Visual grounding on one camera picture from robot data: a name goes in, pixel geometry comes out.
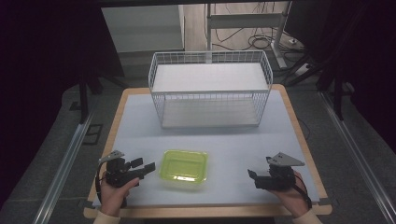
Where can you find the white power strip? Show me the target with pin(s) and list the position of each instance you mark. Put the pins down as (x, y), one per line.
(302, 69)

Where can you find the white metal desk frame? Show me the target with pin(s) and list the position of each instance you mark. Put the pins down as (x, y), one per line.
(246, 20)

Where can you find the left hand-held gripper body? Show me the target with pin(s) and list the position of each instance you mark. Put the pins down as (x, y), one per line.
(118, 175)

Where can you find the person's right hand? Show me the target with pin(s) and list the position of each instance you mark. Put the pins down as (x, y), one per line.
(295, 199)

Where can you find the green plastic container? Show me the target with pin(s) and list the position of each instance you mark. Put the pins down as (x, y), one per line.
(184, 166)

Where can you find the aluminium floor rail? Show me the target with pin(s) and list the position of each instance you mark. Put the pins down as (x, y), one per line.
(358, 152)
(63, 169)

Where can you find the person's left hand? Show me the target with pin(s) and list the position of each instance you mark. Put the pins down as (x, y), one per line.
(112, 197)

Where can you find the white cabinet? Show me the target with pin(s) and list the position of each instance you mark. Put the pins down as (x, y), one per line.
(146, 28)

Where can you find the black stand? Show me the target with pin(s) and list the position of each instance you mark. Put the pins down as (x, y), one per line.
(337, 96)
(83, 99)

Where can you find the pale blue table mat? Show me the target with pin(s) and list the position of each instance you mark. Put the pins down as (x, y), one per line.
(230, 149)

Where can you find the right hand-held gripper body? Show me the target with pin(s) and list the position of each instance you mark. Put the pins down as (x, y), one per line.
(278, 180)

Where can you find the black floor plate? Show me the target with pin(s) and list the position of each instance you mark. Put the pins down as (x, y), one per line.
(92, 134)

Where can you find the wooden table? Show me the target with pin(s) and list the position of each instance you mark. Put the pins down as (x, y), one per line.
(199, 212)

